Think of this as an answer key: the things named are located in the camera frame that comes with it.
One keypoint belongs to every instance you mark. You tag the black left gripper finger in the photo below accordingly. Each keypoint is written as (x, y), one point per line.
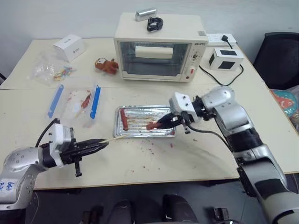
(90, 142)
(93, 149)

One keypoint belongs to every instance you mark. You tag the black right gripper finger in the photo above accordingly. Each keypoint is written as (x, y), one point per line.
(167, 117)
(167, 125)

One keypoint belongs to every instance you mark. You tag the clear bag of colourful bits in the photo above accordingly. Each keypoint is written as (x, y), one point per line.
(50, 70)

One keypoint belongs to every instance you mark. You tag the cream toaster oven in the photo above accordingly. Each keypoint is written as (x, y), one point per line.
(158, 46)

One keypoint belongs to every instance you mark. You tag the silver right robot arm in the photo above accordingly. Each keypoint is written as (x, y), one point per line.
(245, 130)

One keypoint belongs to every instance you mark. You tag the black power plug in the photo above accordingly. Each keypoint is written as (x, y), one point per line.
(226, 38)

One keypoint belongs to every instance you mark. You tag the short red sausage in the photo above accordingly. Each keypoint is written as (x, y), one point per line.
(152, 126)

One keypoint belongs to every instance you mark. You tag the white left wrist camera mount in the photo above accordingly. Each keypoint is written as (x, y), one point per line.
(56, 138)

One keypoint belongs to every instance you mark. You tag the black office chair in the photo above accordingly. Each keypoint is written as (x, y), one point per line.
(278, 60)

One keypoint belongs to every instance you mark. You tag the white cardboard box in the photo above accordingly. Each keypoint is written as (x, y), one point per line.
(69, 47)

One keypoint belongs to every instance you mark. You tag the brown plush toy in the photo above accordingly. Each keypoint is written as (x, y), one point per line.
(107, 66)

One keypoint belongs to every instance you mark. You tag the long red sausage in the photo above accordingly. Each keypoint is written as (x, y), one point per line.
(124, 120)

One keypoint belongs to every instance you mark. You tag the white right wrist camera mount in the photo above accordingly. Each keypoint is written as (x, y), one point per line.
(184, 105)

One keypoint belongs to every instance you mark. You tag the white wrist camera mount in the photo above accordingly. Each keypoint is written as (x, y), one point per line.
(56, 138)
(184, 105)

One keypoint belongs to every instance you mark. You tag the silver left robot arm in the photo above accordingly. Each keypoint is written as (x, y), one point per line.
(19, 163)

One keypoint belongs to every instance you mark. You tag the small silver metal device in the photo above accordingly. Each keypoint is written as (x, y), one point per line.
(144, 14)

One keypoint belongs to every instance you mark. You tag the white power strip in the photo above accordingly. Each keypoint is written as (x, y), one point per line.
(215, 37)

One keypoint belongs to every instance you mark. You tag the silver metal baking tray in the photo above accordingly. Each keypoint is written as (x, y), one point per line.
(142, 130)

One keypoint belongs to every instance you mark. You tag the wooden skewer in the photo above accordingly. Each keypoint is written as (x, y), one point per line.
(116, 138)

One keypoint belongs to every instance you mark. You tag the clear container with blue clips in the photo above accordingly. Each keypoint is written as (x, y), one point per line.
(72, 107)

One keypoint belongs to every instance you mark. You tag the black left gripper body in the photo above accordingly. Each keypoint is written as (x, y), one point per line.
(70, 155)

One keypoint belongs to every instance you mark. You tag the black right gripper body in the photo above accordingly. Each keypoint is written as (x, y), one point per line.
(181, 120)

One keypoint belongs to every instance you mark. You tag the skewered red sausage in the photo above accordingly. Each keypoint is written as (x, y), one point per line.
(86, 101)

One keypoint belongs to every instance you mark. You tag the colourful fish print bag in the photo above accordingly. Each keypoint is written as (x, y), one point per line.
(286, 102)

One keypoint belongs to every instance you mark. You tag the white box with black squares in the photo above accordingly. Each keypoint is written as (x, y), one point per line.
(225, 59)

